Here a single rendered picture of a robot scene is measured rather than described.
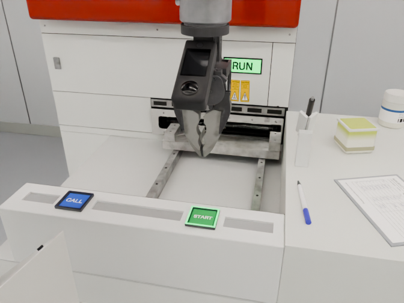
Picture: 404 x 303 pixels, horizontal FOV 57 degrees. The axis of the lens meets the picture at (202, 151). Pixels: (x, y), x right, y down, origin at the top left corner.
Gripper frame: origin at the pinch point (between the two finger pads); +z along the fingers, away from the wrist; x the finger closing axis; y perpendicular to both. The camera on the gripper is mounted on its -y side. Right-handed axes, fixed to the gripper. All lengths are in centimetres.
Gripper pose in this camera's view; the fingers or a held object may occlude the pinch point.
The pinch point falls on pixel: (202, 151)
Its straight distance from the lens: 61.3
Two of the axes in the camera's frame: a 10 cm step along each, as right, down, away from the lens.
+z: 0.0, 8.9, 4.6
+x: -9.8, -1.0, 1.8
